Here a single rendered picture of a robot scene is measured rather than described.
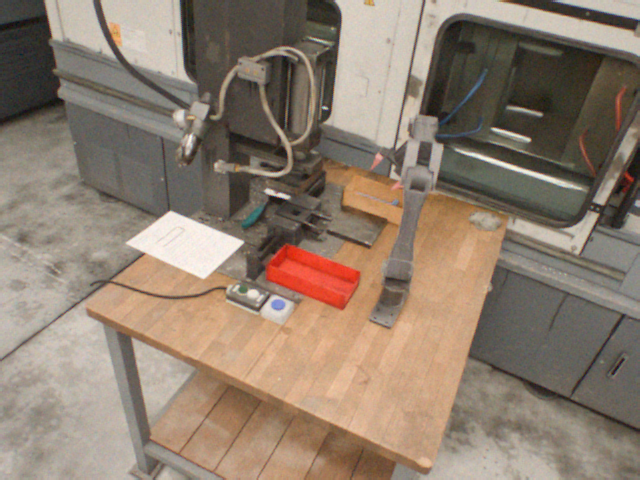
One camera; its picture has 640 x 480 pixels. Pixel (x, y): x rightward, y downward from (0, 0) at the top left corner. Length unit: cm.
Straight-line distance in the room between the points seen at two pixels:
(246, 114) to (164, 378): 135
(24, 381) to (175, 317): 127
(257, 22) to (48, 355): 182
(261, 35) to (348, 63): 74
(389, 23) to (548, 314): 132
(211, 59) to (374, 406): 102
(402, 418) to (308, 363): 27
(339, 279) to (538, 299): 101
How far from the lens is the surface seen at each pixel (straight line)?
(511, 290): 231
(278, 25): 141
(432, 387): 137
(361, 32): 208
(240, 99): 154
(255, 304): 144
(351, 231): 174
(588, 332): 238
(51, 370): 262
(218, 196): 176
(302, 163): 156
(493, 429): 251
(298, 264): 161
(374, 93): 212
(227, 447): 201
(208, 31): 154
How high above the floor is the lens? 196
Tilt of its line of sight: 38 degrees down
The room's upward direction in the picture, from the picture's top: 8 degrees clockwise
